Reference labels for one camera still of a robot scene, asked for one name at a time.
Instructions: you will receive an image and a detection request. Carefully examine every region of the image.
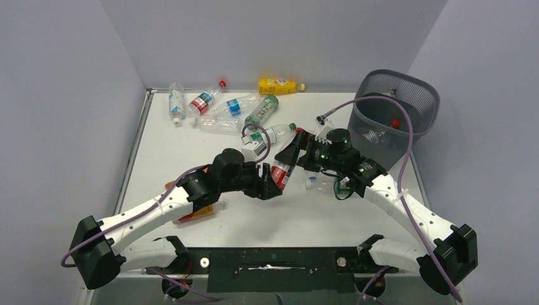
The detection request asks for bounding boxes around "clear crushed bottle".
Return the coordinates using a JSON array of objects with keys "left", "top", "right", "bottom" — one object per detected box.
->
[{"left": 189, "top": 116, "right": 243, "bottom": 135}]

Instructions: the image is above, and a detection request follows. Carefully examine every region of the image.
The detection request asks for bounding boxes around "amber tea bottle red label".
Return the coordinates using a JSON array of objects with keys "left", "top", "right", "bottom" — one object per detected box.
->
[{"left": 172, "top": 201, "right": 226, "bottom": 226}]

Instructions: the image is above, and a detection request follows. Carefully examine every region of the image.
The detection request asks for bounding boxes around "yellow juice bottle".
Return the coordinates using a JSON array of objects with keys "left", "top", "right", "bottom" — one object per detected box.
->
[{"left": 258, "top": 78, "right": 306, "bottom": 95}]

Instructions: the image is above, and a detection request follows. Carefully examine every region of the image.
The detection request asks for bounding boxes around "grey mesh waste bin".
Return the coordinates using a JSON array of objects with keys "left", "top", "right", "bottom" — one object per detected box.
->
[{"left": 348, "top": 69, "right": 440, "bottom": 170}]

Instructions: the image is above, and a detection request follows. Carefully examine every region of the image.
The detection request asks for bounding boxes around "clear bottle white blue label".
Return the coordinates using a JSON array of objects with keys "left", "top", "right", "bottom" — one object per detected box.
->
[{"left": 168, "top": 83, "right": 186, "bottom": 126}]

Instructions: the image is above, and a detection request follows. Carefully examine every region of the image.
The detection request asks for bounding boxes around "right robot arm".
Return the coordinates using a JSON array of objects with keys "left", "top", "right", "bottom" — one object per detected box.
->
[{"left": 274, "top": 128, "right": 478, "bottom": 295}]

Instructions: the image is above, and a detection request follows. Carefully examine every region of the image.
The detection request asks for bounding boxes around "aluminium frame rail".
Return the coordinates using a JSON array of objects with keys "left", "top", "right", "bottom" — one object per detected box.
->
[{"left": 76, "top": 269, "right": 127, "bottom": 305}]

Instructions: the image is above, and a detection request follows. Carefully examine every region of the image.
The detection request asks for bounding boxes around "green cap bottle green label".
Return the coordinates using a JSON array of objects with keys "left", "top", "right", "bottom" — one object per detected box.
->
[{"left": 242, "top": 123, "right": 297, "bottom": 144}]

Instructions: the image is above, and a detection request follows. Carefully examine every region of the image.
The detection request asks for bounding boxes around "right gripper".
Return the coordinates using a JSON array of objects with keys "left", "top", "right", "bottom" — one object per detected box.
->
[{"left": 275, "top": 130, "right": 343, "bottom": 173}]

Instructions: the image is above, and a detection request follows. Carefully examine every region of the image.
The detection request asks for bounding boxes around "white cap dark green bottle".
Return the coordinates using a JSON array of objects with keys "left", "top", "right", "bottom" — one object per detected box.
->
[{"left": 304, "top": 175, "right": 353, "bottom": 198}]

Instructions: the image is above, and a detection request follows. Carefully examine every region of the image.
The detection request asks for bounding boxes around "red cap bottle blue-red label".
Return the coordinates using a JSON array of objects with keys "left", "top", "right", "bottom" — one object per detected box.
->
[{"left": 188, "top": 80, "right": 227, "bottom": 117}]

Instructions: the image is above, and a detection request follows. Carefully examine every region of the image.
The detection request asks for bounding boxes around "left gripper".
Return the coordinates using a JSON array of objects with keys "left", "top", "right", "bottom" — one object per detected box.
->
[{"left": 220, "top": 158, "right": 281, "bottom": 200}]

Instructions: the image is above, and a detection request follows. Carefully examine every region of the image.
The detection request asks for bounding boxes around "green tinted bottle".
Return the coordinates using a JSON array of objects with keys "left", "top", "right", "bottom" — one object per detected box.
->
[{"left": 245, "top": 95, "right": 279, "bottom": 125}]

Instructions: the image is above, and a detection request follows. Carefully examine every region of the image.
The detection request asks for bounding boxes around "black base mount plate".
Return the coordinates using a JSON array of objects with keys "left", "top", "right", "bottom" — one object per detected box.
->
[{"left": 150, "top": 247, "right": 381, "bottom": 293}]

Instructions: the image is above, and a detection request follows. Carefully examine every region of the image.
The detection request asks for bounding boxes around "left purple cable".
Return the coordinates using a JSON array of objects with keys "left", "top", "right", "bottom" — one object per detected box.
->
[{"left": 60, "top": 123, "right": 272, "bottom": 303}]

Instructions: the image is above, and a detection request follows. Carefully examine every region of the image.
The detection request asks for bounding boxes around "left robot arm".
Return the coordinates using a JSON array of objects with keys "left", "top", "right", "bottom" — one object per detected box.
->
[{"left": 61, "top": 149, "right": 282, "bottom": 289}]

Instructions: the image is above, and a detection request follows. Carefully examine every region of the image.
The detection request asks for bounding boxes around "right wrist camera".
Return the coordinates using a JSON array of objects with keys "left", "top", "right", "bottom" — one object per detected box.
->
[{"left": 315, "top": 120, "right": 335, "bottom": 144}]

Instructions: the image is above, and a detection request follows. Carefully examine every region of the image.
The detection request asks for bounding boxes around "orange drink bottle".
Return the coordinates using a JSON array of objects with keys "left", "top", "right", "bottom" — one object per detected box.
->
[{"left": 165, "top": 165, "right": 206, "bottom": 190}]

